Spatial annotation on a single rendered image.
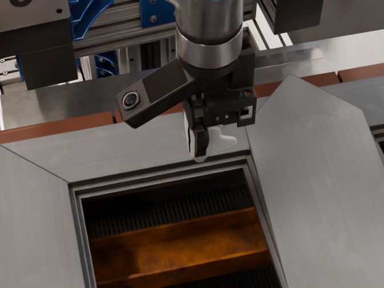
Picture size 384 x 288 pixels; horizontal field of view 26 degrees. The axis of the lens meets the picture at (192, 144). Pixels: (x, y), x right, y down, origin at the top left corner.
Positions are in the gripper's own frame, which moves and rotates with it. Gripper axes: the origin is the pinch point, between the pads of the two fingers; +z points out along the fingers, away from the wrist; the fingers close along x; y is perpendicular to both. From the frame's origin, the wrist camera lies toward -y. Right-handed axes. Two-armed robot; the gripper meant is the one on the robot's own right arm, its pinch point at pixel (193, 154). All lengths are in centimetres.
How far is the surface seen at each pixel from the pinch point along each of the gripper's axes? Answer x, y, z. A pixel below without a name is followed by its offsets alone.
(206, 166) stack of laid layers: 2.8, 2.6, 7.4
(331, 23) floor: 103, 68, 91
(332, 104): 8.4, 23.6, 6.1
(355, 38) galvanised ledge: 35, 40, 23
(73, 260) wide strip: -8.6, -18.3, 6.0
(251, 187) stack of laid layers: -1.5, 8.1, 8.5
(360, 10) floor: 107, 79, 91
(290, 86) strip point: 13.3, 18.5, 6.0
